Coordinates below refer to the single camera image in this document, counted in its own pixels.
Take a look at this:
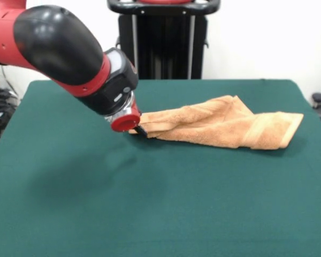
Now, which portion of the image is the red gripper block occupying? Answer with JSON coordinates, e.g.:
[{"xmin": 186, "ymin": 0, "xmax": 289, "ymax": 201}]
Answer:
[{"xmin": 110, "ymin": 102, "xmax": 148, "ymax": 136}]

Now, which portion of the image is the orange terry towel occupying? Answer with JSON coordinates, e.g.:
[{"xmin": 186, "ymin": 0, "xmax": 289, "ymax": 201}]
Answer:
[{"xmin": 128, "ymin": 95, "xmax": 304, "ymax": 150}]

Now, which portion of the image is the dark green table cloth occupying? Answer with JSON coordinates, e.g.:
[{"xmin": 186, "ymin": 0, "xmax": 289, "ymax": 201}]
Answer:
[{"xmin": 0, "ymin": 79, "xmax": 321, "ymax": 257}]

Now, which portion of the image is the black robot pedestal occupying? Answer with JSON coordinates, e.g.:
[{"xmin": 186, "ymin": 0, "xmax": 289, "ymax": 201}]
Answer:
[{"xmin": 106, "ymin": 0, "xmax": 220, "ymax": 80}]

